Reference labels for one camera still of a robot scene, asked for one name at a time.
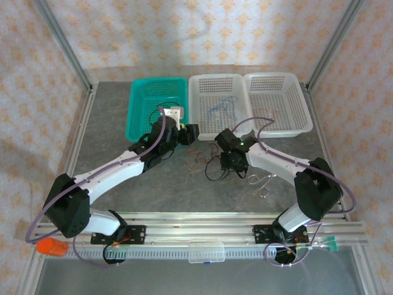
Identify thin black cable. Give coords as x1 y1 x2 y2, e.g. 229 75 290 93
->
149 100 182 124
204 141 231 183

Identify thin blue cable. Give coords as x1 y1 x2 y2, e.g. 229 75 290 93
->
206 95 239 122

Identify teal plastic basket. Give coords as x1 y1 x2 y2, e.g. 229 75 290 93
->
125 76 189 146

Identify white plastic basket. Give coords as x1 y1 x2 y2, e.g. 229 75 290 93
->
243 72 314 139
187 73 254 141

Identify clear plastic parts box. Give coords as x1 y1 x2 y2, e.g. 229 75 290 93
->
188 242 225 264

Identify orange patterned white curtain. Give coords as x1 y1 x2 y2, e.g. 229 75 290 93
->
0 0 393 295

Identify black round base connector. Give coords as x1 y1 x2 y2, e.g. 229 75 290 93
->
272 245 296 267
103 244 127 267

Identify green plastic connector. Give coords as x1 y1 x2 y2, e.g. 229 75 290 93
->
325 236 339 253

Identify orange plastic cylinder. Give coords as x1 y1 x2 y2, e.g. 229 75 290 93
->
36 237 69 258

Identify grey tape piece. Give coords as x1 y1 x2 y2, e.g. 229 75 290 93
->
14 219 34 242

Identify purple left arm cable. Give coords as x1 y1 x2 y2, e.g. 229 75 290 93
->
25 105 168 268

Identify silver metal wire tongs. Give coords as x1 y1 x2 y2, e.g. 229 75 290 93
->
247 173 278 197

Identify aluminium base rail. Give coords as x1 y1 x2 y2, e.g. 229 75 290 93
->
32 211 368 262

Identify aluminium table side rail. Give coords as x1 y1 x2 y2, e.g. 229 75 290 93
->
303 82 384 295
18 84 99 295

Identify grey slotted cable duct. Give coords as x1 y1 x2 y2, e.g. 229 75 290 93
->
66 247 279 259

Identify aluminium frame post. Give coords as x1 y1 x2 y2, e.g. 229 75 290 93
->
305 0 365 92
32 0 95 92

